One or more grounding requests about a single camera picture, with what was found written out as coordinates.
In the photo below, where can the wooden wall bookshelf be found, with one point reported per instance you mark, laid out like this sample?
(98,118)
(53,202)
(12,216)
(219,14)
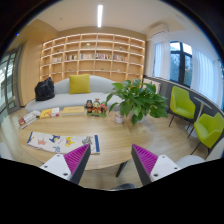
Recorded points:
(112,56)

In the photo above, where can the green leafy potted plant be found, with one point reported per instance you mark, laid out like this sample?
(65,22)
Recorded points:
(139,99)

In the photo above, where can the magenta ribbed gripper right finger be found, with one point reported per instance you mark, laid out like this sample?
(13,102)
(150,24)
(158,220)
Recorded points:
(151,167)

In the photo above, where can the black bag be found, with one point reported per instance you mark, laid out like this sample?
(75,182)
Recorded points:
(44,90)

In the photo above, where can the glass door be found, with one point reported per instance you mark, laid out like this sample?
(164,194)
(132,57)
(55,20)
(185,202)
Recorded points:
(9,98)

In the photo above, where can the white left curtain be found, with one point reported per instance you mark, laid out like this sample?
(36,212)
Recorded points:
(162,60)

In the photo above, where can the dark framed window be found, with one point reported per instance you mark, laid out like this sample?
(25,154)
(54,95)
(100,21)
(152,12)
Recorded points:
(181,63)

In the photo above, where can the small white side table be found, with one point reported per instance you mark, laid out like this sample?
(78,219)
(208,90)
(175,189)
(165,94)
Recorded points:
(190,129)

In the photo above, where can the yellow cushion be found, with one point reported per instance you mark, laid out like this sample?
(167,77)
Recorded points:
(79,83)

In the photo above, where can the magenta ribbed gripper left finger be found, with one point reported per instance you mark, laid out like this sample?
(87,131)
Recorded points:
(69,166)

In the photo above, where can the white patterned folded towel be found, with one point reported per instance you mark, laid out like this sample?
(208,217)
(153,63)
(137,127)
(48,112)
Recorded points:
(62,144)

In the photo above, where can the grey curved sofa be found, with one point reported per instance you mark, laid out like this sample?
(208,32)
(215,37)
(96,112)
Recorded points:
(99,89)

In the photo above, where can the white air conditioner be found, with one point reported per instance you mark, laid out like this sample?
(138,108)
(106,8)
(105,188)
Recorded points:
(157,30)

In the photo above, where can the white curtain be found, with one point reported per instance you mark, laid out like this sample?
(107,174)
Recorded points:
(206,77)
(162,60)

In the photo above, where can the lime green chair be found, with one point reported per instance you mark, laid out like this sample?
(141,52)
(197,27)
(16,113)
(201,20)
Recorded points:
(208,129)
(181,105)

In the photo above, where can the ceiling strip light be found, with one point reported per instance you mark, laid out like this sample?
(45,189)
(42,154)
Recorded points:
(99,15)

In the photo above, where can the yellow and white book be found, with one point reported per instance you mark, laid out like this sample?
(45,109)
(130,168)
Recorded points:
(50,113)

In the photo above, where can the white right curtain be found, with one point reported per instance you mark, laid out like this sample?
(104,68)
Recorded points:
(206,77)

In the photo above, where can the colourful figurine toys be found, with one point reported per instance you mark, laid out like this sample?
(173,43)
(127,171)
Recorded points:
(96,108)

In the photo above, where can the far lime green chair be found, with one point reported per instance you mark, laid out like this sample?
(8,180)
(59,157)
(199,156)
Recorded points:
(181,105)

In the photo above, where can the yellow flat book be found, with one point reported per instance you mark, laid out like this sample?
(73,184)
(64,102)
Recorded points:
(76,110)

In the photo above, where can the near lime green chair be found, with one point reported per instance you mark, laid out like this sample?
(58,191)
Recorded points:
(208,129)

